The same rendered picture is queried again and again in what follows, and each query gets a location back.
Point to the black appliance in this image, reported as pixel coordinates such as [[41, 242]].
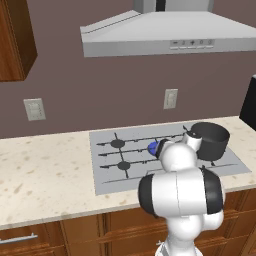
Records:
[[249, 106]]

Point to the brown wooden cupboard door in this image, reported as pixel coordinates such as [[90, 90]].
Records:
[[133, 230], [83, 236], [238, 223]]

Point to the brown wooden drawer front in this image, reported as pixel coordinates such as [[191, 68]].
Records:
[[50, 235]]

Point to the dark grey cooking pot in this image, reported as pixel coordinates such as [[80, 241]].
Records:
[[213, 143]]

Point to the white wall light switch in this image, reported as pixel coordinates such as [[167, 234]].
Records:
[[170, 99]]

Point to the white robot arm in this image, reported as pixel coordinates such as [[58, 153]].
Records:
[[186, 193]]

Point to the brown wooden wall cabinet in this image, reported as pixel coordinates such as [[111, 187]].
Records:
[[13, 40]]

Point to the silver range hood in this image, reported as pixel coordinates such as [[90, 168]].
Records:
[[166, 36]]

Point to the grey stove hob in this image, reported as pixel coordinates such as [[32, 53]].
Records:
[[133, 176]]

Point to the white wall outlet plate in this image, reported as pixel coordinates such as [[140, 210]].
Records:
[[34, 109]]

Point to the blue burner flame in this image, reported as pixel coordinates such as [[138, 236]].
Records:
[[152, 147]]

